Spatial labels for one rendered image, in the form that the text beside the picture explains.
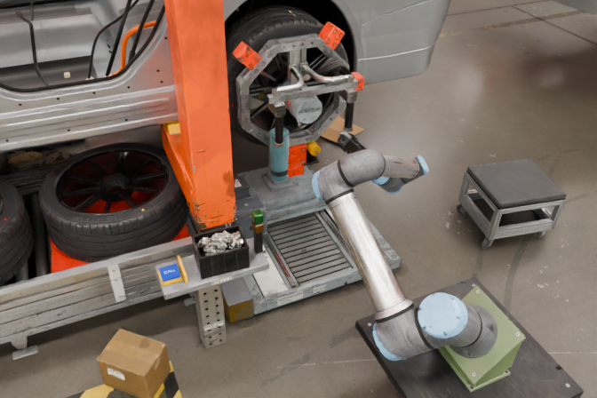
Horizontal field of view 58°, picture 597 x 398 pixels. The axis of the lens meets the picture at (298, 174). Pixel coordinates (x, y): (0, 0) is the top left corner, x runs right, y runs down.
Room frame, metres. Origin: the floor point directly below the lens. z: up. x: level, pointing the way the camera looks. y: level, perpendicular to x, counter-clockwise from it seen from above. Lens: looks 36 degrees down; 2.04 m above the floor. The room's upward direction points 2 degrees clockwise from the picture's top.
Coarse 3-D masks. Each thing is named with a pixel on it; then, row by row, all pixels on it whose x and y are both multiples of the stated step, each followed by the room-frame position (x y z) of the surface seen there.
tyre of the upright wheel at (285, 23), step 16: (256, 16) 2.40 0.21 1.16; (272, 16) 2.38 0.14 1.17; (288, 16) 2.37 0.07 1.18; (304, 16) 2.42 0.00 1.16; (240, 32) 2.33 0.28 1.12; (256, 32) 2.26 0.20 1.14; (272, 32) 2.27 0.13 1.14; (288, 32) 2.30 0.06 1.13; (304, 32) 2.34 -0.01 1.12; (256, 48) 2.24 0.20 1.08; (336, 48) 2.41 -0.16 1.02; (240, 64) 2.21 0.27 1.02; (240, 128) 2.20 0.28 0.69; (304, 128) 2.35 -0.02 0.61; (256, 144) 2.25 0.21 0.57
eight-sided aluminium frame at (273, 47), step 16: (272, 48) 2.18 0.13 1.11; (288, 48) 2.21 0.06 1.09; (320, 48) 2.28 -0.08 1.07; (240, 80) 2.14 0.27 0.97; (240, 96) 2.12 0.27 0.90; (336, 96) 2.37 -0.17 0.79; (240, 112) 2.13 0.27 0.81; (336, 112) 2.34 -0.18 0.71; (256, 128) 2.15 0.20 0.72; (320, 128) 2.29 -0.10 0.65
